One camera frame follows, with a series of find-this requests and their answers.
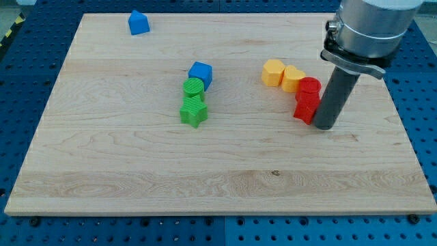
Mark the blue cube block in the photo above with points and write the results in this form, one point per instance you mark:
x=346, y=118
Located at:
x=201, y=71

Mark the green star block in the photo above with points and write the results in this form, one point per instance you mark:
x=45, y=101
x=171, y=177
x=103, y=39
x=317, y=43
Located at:
x=193, y=111

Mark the wooden board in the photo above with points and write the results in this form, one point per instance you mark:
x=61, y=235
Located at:
x=111, y=143

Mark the red star block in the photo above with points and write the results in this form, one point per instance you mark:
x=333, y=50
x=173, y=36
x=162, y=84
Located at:
x=306, y=106

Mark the blue pentagon block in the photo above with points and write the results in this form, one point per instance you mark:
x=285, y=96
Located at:
x=138, y=23

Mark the yellow hexagon block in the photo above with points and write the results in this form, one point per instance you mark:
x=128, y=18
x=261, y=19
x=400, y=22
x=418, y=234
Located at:
x=272, y=72

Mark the green cylinder block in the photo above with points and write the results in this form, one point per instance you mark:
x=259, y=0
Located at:
x=193, y=87

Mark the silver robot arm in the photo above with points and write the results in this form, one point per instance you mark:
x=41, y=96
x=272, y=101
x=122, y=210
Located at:
x=362, y=38

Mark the red cylinder block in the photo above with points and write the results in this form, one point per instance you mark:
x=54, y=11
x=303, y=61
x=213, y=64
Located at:
x=308, y=85

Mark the yellow heart block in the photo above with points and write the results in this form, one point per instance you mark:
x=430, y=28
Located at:
x=291, y=79

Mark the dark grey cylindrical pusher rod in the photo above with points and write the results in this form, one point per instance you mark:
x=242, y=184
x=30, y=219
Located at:
x=336, y=93

